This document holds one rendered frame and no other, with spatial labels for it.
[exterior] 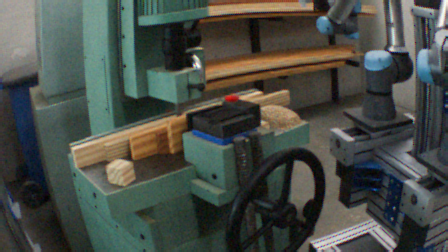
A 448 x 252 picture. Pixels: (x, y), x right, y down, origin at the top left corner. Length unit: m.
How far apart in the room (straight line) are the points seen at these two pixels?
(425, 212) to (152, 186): 0.69
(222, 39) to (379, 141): 2.52
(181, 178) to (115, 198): 0.17
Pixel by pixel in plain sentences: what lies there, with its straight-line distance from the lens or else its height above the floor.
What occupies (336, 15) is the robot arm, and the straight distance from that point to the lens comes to 1.62.
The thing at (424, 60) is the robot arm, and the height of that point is 1.15.
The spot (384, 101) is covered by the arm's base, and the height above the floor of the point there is 0.88.
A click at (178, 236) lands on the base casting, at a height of 0.74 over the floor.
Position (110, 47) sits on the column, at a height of 1.14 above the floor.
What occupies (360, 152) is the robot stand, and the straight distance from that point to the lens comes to 1.50.
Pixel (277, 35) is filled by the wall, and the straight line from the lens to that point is 4.14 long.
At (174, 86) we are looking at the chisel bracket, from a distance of 1.05.
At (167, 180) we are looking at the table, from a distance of 0.94.
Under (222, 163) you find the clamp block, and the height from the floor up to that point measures 0.93.
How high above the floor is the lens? 1.28
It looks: 18 degrees down
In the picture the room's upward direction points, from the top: 4 degrees counter-clockwise
